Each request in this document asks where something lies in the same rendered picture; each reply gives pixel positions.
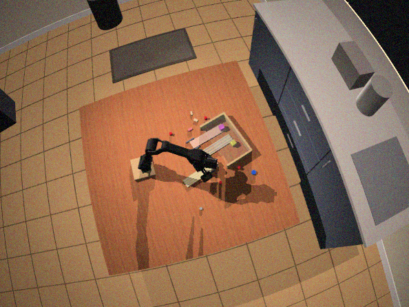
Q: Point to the pale pink flat strip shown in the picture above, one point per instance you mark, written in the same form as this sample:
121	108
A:
198	141

